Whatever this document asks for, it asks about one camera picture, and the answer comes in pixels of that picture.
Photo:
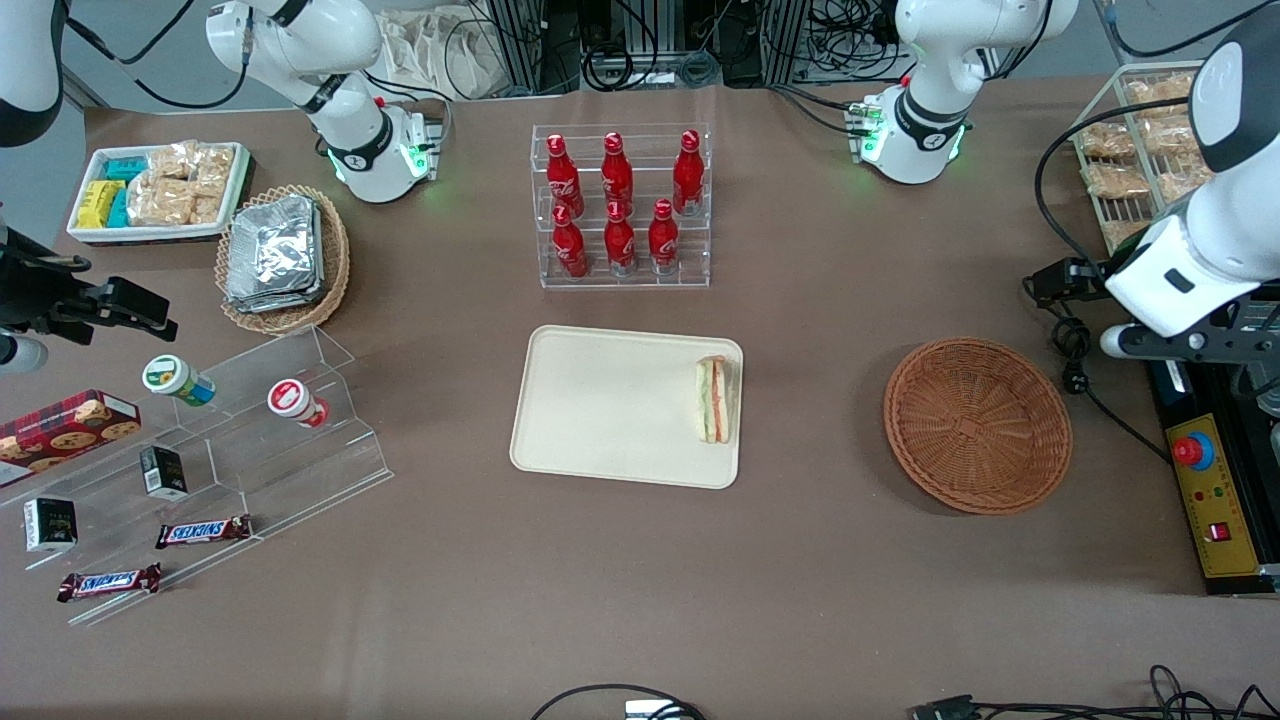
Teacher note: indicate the clear bag of crackers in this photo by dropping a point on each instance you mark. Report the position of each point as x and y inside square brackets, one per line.
[1178, 183]
[1122, 232]
[215, 168]
[1160, 90]
[1115, 181]
[172, 160]
[160, 203]
[1106, 142]
[1170, 135]

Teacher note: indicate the red cookie box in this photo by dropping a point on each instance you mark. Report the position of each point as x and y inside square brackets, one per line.
[60, 435]

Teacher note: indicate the aluminium frame post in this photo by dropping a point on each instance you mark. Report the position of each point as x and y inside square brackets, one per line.
[785, 40]
[520, 45]

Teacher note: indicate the beige rectangular tray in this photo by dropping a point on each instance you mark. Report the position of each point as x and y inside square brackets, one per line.
[610, 405]

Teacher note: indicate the oval wicker basket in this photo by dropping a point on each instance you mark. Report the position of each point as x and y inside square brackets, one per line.
[335, 260]

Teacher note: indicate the white rectangular snack bin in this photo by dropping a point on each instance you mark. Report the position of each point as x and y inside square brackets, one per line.
[90, 165]

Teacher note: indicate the white cloth bag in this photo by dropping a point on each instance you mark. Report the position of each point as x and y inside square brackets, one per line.
[430, 55]

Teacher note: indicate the Snickers chocolate bar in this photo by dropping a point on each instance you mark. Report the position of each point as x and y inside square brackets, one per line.
[108, 582]
[203, 532]

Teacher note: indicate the teal snack pack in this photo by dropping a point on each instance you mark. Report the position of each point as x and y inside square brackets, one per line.
[119, 208]
[126, 169]

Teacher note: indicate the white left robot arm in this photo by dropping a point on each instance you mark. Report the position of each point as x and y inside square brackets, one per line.
[940, 60]

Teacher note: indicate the black appliance with yellow panel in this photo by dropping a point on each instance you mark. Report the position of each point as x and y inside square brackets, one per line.
[1215, 510]

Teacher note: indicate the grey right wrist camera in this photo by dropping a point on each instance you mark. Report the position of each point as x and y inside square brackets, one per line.
[20, 354]

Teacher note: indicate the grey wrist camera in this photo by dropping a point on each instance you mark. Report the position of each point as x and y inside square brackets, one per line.
[1118, 342]
[20, 354]

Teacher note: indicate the red lid yogurt cup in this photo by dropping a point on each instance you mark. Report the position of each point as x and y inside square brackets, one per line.
[292, 400]

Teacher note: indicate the small black box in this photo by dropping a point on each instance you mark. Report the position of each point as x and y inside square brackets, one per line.
[163, 473]
[50, 525]

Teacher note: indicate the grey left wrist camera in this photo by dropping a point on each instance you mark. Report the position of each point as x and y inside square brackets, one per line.
[1118, 342]

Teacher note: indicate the triangular sandwich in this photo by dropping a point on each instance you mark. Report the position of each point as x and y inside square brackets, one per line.
[716, 400]

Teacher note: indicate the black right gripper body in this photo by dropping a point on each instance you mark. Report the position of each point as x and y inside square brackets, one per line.
[38, 292]

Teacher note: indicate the clear acrylic stepped shelf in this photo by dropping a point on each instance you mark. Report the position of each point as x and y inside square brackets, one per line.
[300, 470]

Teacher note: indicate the red emergency stop button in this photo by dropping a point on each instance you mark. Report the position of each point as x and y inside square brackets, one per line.
[1193, 452]

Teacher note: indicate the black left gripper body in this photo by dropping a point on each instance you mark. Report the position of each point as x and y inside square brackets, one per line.
[1088, 277]

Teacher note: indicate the yellow snack pack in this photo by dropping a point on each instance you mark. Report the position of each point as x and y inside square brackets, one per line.
[98, 203]

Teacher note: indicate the clear acrylic bottle rack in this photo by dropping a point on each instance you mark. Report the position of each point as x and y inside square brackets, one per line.
[690, 260]

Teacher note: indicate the red cola bottle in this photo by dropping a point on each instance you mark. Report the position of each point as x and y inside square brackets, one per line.
[663, 243]
[570, 248]
[564, 180]
[687, 175]
[620, 245]
[617, 175]

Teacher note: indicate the round brown wicker basket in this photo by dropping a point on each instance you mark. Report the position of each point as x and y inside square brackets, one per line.
[980, 430]

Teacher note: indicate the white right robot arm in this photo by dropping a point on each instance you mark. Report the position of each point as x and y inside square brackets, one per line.
[340, 40]

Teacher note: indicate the green lid yogurt cup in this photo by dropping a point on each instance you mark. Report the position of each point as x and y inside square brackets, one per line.
[172, 378]

